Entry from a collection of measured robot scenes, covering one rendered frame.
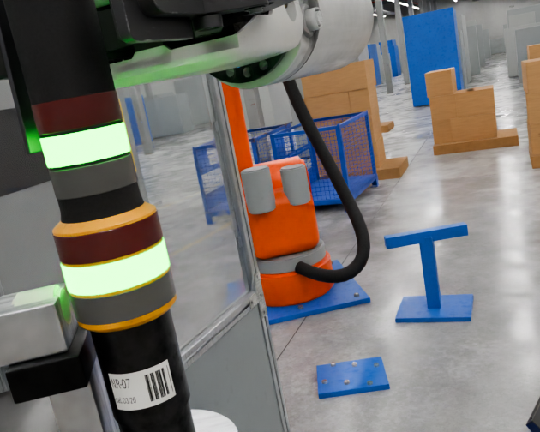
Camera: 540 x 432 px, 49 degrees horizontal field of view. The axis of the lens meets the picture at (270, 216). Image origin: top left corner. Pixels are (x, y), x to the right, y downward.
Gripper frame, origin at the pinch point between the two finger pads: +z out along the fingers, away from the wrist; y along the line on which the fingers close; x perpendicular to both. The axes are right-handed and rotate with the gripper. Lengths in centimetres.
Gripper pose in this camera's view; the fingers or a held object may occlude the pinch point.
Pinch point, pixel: (51, 21)
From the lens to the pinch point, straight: 25.8
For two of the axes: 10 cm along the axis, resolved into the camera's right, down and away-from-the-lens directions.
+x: -1.8, -9.6, -2.3
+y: -8.9, 0.6, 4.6
